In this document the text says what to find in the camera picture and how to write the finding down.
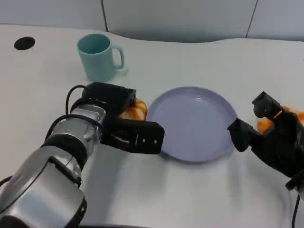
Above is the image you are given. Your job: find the black cable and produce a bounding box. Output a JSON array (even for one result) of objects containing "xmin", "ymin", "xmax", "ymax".
[
  {"xmin": 44, "ymin": 114, "xmax": 104, "ymax": 143},
  {"xmin": 291, "ymin": 193, "xmax": 301, "ymax": 228},
  {"xmin": 65, "ymin": 85, "xmax": 90, "ymax": 115}
]

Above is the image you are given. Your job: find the orange white toy bread roll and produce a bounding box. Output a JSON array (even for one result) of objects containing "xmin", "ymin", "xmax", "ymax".
[
  {"xmin": 257, "ymin": 106, "xmax": 302, "ymax": 133},
  {"xmin": 118, "ymin": 98, "xmax": 148, "ymax": 121}
]

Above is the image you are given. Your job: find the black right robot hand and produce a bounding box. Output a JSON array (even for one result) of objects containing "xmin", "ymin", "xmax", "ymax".
[{"xmin": 227, "ymin": 91, "xmax": 304, "ymax": 178}]

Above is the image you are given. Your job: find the black round table hole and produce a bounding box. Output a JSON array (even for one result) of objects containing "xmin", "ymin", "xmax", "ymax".
[{"xmin": 13, "ymin": 36, "xmax": 36, "ymax": 51}]

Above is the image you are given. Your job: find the lilac plate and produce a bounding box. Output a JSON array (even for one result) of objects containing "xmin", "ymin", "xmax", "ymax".
[{"xmin": 146, "ymin": 86, "xmax": 238, "ymax": 163}]

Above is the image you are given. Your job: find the pale green mug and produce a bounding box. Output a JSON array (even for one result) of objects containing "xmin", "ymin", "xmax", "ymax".
[{"xmin": 76, "ymin": 34, "xmax": 125, "ymax": 83}]

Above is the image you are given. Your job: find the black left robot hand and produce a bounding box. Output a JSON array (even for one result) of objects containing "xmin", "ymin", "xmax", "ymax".
[{"xmin": 81, "ymin": 82, "xmax": 165, "ymax": 155}]

